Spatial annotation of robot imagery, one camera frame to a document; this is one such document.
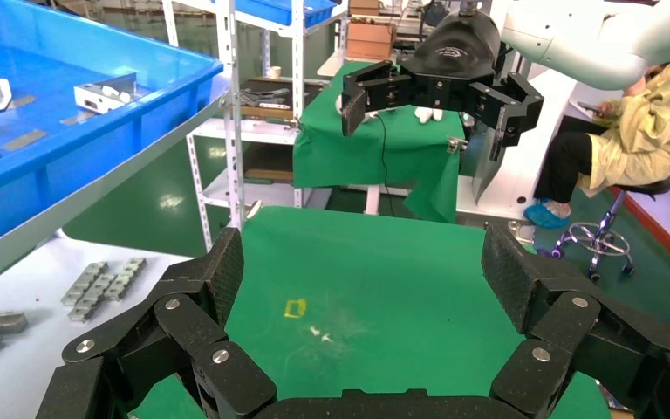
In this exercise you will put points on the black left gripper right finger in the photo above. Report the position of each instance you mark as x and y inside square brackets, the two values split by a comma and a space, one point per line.
[572, 324]

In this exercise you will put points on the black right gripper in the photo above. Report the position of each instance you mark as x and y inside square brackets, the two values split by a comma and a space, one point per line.
[456, 52]

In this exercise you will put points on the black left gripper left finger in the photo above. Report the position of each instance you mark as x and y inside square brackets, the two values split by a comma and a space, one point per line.
[196, 324]

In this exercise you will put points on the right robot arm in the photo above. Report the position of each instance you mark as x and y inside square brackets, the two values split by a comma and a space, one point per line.
[589, 40]

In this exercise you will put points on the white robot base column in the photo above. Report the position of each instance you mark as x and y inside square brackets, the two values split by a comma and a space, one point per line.
[514, 168]

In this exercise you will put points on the dark metal parts pile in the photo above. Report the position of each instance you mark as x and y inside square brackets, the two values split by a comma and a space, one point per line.
[265, 95]

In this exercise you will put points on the white VR controller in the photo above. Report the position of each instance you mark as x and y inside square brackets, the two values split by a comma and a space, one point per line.
[423, 115]
[438, 114]

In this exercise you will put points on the grey metal hinge strip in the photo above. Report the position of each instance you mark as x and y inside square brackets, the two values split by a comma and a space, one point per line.
[85, 283]
[125, 279]
[91, 298]

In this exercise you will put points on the large cardboard box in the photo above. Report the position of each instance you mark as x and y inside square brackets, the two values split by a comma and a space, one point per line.
[369, 41]

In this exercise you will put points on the small green table cloth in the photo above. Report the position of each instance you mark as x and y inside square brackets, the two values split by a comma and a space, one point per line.
[341, 156]

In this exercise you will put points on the white table leg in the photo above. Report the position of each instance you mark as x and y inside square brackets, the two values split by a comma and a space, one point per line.
[372, 199]

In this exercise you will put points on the small cardboard box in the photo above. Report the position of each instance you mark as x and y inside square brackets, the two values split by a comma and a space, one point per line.
[364, 7]

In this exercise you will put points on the black wheeled stool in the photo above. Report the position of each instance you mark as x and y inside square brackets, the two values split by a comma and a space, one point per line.
[650, 186]

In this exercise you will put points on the wooden board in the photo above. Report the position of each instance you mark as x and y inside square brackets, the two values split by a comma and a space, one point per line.
[268, 174]
[254, 113]

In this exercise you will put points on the beige tape roll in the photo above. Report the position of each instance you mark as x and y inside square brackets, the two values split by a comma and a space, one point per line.
[274, 72]

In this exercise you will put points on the large green table cloth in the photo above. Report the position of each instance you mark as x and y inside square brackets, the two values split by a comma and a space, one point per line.
[369, 277]

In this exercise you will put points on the white slotted angle rack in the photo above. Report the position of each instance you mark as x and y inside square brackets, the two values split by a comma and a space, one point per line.
[234, 144]

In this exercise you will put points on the small blue plastic bin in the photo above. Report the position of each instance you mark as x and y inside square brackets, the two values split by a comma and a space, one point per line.
[277, 10]

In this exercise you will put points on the large blue plastic bin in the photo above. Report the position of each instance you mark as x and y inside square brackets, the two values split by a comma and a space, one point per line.
[109, 144]

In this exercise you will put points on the seated person in yellow coat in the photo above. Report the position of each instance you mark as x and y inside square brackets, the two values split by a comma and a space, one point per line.
[647, 133]

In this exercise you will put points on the brown tape strip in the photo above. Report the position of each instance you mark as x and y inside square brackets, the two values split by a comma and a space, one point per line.
[24, 140]
[22, 103]
[78, 118]

